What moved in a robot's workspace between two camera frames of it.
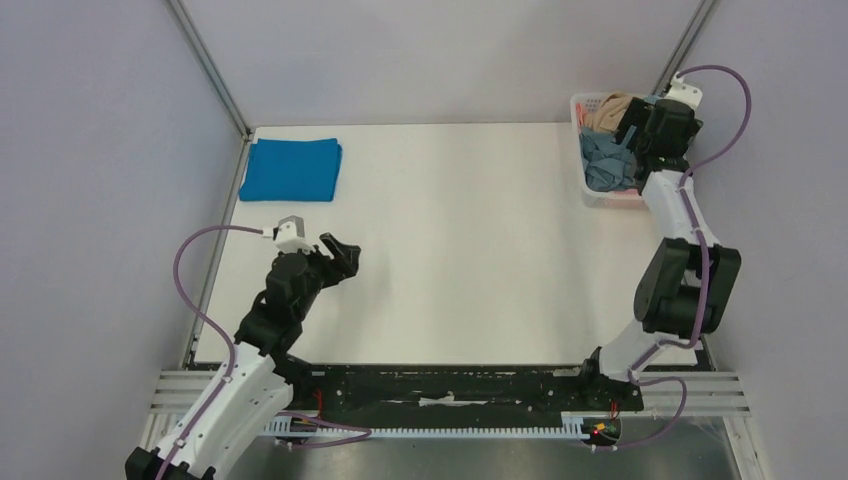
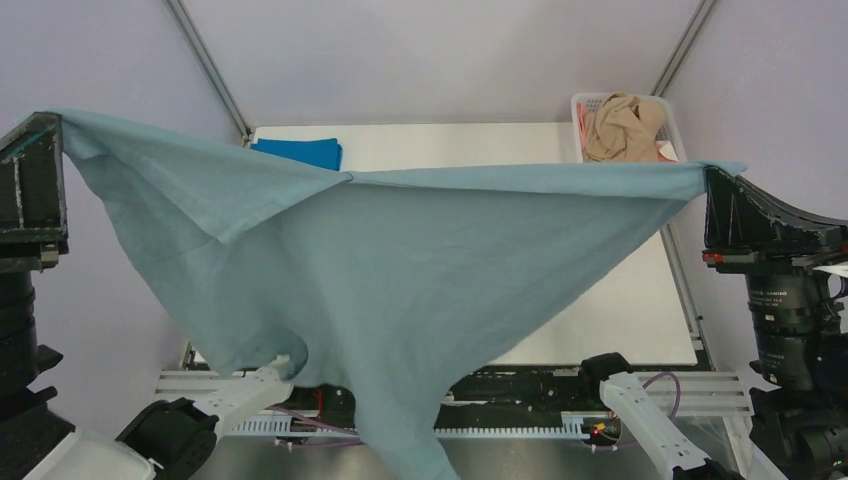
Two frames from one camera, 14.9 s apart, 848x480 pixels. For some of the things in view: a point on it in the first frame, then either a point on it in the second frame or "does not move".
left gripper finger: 347,255 to 32,192
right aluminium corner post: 685,47 does not move
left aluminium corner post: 217,80 does not move
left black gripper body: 317,263 to 21,253
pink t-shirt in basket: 580,113 does not move
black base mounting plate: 456,388 does not move
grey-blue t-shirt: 607,165 to 393,285
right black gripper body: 632,124 to 766,257
